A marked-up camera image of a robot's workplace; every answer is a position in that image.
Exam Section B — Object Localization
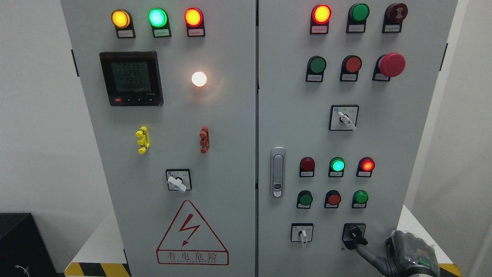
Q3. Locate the white indicator light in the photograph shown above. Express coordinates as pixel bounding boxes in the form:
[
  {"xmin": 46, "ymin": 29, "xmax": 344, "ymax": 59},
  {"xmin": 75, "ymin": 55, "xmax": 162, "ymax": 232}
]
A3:
[{"xmin": 191, "ymin": 71, "xmax": 208, "ymax": 87}]

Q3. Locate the black rotary knob switch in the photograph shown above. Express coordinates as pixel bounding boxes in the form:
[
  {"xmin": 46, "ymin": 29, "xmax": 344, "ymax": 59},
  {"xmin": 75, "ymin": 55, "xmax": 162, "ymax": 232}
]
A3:
[{"xmin": 342, "ymin": 223, "xmax": 368, "ymax": 250}]

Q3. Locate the red electrical warning sticker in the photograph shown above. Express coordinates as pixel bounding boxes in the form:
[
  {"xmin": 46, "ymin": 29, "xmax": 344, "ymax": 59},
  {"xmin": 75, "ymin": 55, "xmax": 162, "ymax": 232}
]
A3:
[{"xmin": 156, "ymin": 200, "xmax": 229, "ymax": 266}]

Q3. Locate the dark red buzzer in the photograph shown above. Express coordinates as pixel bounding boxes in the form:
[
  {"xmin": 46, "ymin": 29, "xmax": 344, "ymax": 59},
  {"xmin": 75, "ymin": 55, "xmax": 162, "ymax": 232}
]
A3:
[{"xmin": 382, "ymin": 3, "xmax": 408, "ymax": 33}]

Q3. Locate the small red push button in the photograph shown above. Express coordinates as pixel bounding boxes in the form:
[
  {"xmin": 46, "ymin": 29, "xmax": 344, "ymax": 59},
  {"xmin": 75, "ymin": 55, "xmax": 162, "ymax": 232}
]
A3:
[{"xmin": 324, "ymin": 190, "xmax": 342, "ymax": 209}]

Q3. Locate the red emergency stop button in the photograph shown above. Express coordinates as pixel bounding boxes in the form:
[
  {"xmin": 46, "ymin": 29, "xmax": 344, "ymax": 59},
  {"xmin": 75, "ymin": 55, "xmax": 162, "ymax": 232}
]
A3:
[{"xmin": 372, "ymin": 52, "xmax": 406, "ymax": 82}]

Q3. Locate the white selector switch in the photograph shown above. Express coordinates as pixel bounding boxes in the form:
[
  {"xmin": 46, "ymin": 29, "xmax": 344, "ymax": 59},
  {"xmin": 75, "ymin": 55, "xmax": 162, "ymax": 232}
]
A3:
[
  {"xmin": 290, "ymin": 223, "xmax": 314, "ymax": 247},
  {"xmin": 329, "ymin": 105, "xmax": 359, "ymax": 131}
]

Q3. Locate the white selector switch upper right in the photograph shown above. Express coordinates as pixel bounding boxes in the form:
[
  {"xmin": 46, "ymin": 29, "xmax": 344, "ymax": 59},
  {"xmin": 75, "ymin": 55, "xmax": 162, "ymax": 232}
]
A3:
[{"xmin": 329, "ymin": 105, "xmax": 359, "ymax": 131}]

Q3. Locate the small green push button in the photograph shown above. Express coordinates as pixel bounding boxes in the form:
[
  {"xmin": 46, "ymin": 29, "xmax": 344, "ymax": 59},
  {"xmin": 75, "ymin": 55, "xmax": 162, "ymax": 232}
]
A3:
[{"xmin": 296, "ymin": 190, "xmax": 313, "ymax": 209}]

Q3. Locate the black digital power meter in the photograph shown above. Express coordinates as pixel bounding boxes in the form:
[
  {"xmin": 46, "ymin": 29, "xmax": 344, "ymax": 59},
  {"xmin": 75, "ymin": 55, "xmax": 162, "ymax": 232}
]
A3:
[{"xmin": 100, "ymin": 51, "xmax": 164, "ymax": 107}]

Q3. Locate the black box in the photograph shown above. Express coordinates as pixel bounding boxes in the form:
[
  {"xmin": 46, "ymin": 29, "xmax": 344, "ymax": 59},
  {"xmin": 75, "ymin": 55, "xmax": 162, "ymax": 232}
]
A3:
[{"xmin": 0, "ymin": 213, "xmax": 57, "ymax": 277}]

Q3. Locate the yellow indicator light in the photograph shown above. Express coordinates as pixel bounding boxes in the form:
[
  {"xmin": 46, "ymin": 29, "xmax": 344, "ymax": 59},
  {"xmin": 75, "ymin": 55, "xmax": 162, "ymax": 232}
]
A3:
[{"xmin": 111, "ymin": 9, "xmax": 136, "ymax": 38}]

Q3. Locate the green indicator light top left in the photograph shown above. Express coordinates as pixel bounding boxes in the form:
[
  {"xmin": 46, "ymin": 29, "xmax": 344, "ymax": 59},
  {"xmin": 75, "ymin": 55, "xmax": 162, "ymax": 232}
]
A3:
[{"xmin": 148, "ymin": 8, "xmax": 171, "ymax": 37}]

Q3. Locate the red push button second row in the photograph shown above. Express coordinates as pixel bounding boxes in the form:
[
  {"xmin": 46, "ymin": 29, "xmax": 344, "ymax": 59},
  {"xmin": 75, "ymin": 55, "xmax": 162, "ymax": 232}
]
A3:
[{"xmin": 339, "ymin": 55, "xmax": 362, "ymax": 82}]

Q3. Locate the grey electrical cabinet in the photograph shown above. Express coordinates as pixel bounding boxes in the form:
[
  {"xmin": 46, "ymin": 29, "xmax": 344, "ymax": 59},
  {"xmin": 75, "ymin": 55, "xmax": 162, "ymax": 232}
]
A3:
[{"xmin": 61, "ymin": 0, "xmax": 457, "ymax": 277}]

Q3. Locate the lit green indicator light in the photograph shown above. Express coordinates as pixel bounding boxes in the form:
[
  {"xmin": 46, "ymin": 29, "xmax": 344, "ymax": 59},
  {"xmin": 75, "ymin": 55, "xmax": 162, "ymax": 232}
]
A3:
[{"xmin": 327, "ymin": 157, "xmax": 346, "ymax": 178}]

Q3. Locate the white selector switch left door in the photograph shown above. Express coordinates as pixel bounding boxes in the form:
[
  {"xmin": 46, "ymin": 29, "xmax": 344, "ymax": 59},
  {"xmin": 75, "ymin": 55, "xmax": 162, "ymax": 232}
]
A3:
[{"xmin": 165, "ymin": 169, "xmax": 192, "ymax": 193}]

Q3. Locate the yellow terminal connector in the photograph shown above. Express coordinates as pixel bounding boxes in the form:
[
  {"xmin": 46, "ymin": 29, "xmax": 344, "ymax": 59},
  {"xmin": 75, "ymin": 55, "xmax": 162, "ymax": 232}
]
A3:
[{"xmin": 135, "ymin": 126, "xmax": 150, "ymax": 155}]

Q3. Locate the red terminal connector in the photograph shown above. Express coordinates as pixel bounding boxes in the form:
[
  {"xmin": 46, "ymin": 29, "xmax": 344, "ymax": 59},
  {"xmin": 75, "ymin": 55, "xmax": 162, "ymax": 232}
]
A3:
[{"xmin": 199, "ymin": 126, "xmax": 210, "ymax": 154}]

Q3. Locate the red indicator light right door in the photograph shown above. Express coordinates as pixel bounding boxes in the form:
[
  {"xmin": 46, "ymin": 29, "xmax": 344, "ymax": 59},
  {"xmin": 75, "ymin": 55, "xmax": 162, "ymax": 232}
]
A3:
[{"xmin": 310, "ymin": 4, "xmax": 332, "ymax": 35}]

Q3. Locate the silver door handle lock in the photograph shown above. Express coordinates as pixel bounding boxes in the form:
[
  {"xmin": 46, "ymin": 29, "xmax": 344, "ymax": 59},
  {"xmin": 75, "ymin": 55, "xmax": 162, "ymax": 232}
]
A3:
[{"xmin": 269, "ymin": 147, "xmax": 286, "ymax": 198}]

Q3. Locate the green illuminated push button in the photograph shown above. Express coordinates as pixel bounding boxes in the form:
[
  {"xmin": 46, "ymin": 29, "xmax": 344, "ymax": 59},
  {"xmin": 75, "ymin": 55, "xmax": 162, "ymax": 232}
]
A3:
[{"xmin": 351, "ymin": 190, "xmax": 369, "ymax": 209}]

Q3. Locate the green push button second row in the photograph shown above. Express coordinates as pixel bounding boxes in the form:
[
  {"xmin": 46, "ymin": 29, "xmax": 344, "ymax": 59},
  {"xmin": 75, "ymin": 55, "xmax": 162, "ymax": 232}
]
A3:
[{"xmin": 305, "ymin": 55, "xmax": 327, "ymax": 83}]

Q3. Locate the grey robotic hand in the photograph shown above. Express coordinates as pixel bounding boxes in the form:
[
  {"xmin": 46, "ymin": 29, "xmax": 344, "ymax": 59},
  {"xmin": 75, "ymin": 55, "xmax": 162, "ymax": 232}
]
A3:
[{"xmin": 355, "ymin": 230, "xmax": 440, "ymax": 277}]

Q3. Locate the dark red indicator light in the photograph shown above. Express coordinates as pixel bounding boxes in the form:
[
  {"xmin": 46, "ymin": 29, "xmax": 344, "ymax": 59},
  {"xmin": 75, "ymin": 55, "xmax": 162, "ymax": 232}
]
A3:
[{"xmin": 299, "ymin": 157, "xmax": 315, "ymax": 178}]

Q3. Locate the green push button top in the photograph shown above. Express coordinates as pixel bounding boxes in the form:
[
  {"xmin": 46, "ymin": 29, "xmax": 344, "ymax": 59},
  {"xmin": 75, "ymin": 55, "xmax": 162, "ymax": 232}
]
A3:
[{"xmin": 346, "ymin": 2, "xmax": 370, "ymax": 33}]

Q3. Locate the white selector switch lower right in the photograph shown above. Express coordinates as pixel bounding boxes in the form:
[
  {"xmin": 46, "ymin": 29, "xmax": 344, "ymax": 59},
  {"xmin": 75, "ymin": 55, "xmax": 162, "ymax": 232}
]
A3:
[{"xmin": 290, "ymin": 223, "xmax": 314, "ymax": 247}]

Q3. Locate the red indicator light lower right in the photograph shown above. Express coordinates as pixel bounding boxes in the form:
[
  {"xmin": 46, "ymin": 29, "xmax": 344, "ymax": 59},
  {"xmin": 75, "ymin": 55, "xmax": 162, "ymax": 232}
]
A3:
[{"xmin": 356, "ymin": 157, "xmax": 376, "ymax": 178}]

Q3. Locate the red indicator light top left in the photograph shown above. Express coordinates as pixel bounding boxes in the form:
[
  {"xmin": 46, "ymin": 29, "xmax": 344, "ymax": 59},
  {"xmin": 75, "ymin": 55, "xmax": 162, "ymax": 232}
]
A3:
[{"xmin": 184, "ymin": 7, "xmax": 205, "ymax": 37}]

